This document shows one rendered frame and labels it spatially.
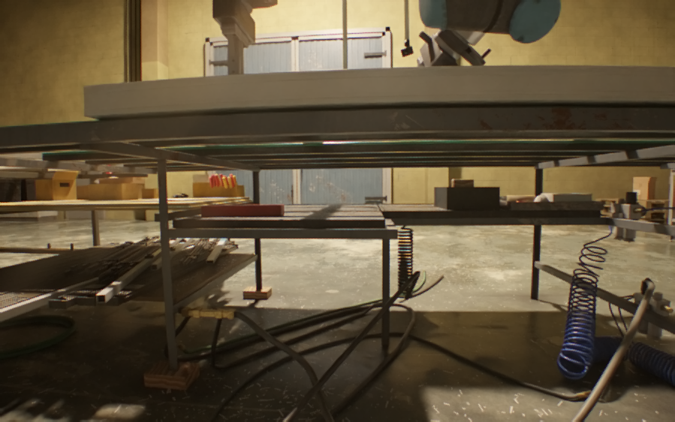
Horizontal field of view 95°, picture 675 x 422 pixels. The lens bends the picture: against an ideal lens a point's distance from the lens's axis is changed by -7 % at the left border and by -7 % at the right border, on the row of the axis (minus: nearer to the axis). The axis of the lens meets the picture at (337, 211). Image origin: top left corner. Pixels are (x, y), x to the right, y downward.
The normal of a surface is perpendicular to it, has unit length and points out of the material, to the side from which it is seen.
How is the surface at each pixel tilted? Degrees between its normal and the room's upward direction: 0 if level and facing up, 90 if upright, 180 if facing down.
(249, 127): 90
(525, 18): 135
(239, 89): 90
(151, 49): 90
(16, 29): 90
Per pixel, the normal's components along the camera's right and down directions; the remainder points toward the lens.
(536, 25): 0.16, 0.76
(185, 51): -0.09, 0.07
